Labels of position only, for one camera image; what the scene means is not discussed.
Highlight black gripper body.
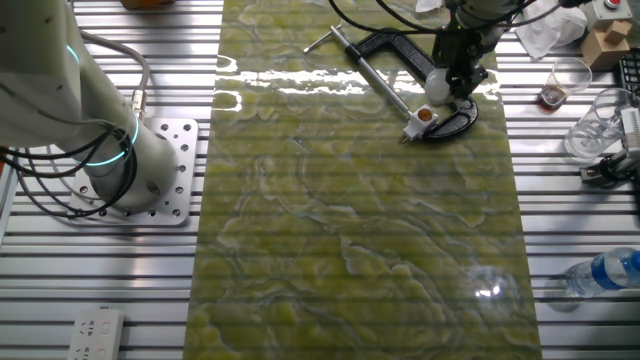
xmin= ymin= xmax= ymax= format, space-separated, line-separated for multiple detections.
xmin=430 ymin=27 xmax=490 ymax=84

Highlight white light bulb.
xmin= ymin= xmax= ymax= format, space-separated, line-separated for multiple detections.
xmin=424 ymin=67 xmax=454 ymax=107

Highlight white lamp socket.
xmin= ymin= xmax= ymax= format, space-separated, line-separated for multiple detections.
xmin=402 ymin=103 xmax=440 ymax=144

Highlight black C-clamp with steel screw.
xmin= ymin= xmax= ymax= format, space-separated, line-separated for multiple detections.
xmin=303 ymin=23 xmax=480 ymax=141

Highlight crumpled white tissue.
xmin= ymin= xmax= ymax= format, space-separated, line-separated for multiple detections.
xmin=514 ymin=0 xmax=589 ymax=61

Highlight plastic cup with brown liquid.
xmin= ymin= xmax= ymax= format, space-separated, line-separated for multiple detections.
xmin=538 ymin=57 xmax=594 ymax=112

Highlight empty clear plastic cup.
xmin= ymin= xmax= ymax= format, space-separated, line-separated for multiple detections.
xmin=563 ymin=88 xmax=635 ymax=164

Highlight small cardboard box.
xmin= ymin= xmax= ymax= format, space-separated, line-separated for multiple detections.
xmin=580 ymin=30 xmax=631 ymax=70

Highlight grey emergency stop box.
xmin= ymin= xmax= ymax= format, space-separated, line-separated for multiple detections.
xmin=579 ymin=0 xmax=627 ymax=31

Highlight small tan wooden block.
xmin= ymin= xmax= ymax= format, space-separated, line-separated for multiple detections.
xmin=603 ymin=19 xmax=633 ymax=46

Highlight black keyboard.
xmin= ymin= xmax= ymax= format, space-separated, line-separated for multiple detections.
xmin=618 ymin=53 xmax=640 ymax=94

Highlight green marble pattern mat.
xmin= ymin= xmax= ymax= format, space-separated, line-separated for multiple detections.
xmin=182 ymin=0 xmax=544 ymax=360

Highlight water bottle with blue cap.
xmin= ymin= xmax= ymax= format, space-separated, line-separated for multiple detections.
xmin=564 ymin=247 xmax=640 ymax=300

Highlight white power strip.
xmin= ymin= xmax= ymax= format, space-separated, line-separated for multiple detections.
xmin=67 ymin=307 xmax=125 ymax=360

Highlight silver camera on black clamp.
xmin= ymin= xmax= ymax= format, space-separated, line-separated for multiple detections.
xmin=579 ymin=106 xmax=640 ymax=189

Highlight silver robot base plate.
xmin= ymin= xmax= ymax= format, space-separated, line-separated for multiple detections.
xmin=67 ymin=117 xmax=200 ymax=227

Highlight grey base hose cable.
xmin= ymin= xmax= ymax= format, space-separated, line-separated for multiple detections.
xmin=79 ymin=30 xmax=151 ymax=121

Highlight black base cable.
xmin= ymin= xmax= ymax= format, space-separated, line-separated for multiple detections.
xmin=0 ymin=127 xmax=138 ymax=221

